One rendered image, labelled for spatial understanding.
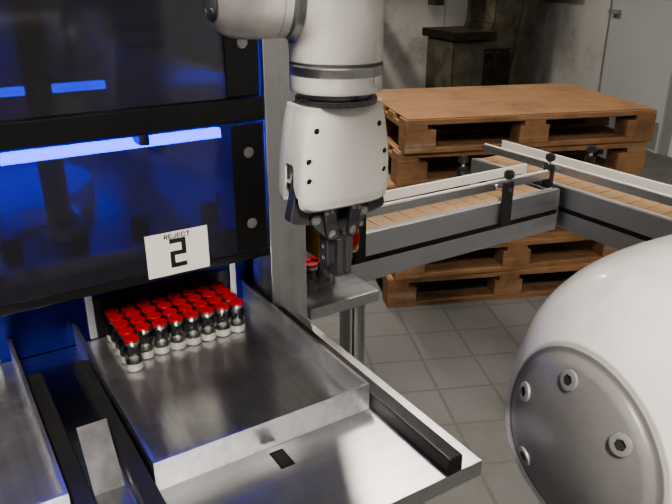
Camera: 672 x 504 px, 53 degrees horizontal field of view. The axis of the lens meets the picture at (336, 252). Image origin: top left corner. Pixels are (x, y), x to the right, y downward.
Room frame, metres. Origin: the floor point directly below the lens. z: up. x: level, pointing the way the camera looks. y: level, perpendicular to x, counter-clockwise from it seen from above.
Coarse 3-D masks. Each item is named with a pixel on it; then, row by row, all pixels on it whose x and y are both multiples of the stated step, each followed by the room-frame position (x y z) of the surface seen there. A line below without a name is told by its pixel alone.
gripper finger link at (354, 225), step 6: (360, 204) 0.63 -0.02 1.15; (336, 210) 0.64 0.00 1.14; (342, 210) 0.64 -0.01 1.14; (348, 210) 0.62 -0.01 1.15; (354, 210) 0.62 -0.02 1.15; (360, 210) 0.63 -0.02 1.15; (336, 216) 0.64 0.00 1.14; (348, 216) 0.62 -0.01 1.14; (354, 216) 0.62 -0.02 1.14; (348, 222) 0.62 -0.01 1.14; (354, 222) 0.62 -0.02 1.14; (348, 228) 0.62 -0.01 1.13; (354, 228) 0.62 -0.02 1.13; (354, 234) 0.62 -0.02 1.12
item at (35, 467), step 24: (0, 384) 0.73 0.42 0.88; (24, 384) 0.68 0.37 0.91; (0, 408) 0.67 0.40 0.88; (24, 408) 0.67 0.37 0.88; (0, 432) 0.63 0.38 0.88; (24, 432) 0.63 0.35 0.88; (0, 456) 0.59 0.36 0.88; (24, 456) 0.59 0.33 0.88; (48, 456) 0.56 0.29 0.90; (0, 480) 0.55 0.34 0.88; (24, 480) 0.55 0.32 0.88; (48, 480) 0.55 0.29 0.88
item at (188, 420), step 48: (240, 336) 0.85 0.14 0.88; (288, 336) 0.84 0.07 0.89; (144, 384) 0.73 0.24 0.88; (192, 384) 0.73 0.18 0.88; (240, 384) 0.73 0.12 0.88; (288, 384) 0.73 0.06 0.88; (336, 384) 0.73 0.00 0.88; (144, 432) 0.63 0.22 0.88; (192, 432) 0.63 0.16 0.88; (240, 432) 0.59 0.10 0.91; (288, 432) 0.62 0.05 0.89
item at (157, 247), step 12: (192, 228) 0.84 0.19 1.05; (204, 228) 0.85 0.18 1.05; (144, 240) 0.80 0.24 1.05; (156, 240) 0.81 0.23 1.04; (168, 240) 0.82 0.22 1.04; (192, 240) 0.84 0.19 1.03; (204, 240) 0.85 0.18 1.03; (156, 252) 0.81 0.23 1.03; (168, 252) 0.82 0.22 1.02; (192, 252) 0.84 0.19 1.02; (204, 252) 0.85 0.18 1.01; (156, 264) 0.81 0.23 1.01; (168, 264) 0.82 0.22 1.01; (192, 264) 0.84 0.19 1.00; (204, 264) 0.85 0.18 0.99; (156, 276) 0.81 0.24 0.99
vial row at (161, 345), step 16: (224, 304) 0.86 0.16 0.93; (240, 304) 0.86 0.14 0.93; (160, 320) 0.81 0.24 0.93; (176, 320) 0.81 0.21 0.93; (192, 320) 0.82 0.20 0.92; (208, 320) 0.83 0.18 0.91; (224, 320) 0.84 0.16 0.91; (240, 320) 0.86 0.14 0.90; (144, 336) 0.79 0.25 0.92; (160, 336) 0.80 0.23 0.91; (176, 336) 0.81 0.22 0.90; (192, 336) 0.82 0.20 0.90; (208, 336) 0.83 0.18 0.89; (224, 336) 0.84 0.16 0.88; (144, 352) 0.78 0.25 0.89; (160, 352) 0.80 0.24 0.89
